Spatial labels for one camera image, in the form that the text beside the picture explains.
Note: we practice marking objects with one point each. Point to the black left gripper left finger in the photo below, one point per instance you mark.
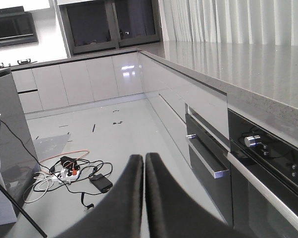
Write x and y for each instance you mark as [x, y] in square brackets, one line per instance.
[119, 214]

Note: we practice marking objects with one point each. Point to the dark grey kitchen island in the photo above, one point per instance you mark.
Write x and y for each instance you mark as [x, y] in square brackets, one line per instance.
[18, 159]

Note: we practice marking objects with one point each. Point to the black power adapter brick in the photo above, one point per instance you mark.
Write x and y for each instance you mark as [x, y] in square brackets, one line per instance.
[102, 183]

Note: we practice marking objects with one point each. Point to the black small adapter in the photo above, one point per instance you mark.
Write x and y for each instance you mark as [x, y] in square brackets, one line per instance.
[68, 162]

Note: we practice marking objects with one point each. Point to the silver oven knob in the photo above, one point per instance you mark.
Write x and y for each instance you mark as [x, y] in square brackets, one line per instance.
[251, 141]

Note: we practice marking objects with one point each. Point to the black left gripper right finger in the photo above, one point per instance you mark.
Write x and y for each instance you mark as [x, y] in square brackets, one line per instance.
[172, 213]

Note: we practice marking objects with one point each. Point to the black range hood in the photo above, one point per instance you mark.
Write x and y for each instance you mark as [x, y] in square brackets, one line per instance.
[16, 27]

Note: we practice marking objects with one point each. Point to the grey kitchen cabinets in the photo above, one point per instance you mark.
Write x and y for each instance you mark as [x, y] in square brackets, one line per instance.
[171, 93]

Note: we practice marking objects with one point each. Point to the silver oven handle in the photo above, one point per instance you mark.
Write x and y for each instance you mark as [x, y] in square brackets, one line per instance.
[210, 161]

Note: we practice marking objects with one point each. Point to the white power strip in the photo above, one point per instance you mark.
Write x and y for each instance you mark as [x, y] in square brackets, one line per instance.
[67, 175]

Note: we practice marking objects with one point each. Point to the white curtain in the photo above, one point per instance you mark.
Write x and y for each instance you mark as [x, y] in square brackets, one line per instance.
[265, 22]

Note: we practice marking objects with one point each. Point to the black built-in oven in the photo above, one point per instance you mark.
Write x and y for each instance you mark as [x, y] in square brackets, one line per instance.
[264, 181]

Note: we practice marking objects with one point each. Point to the black tripod leg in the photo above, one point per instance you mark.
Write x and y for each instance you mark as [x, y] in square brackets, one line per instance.
[22, 211]

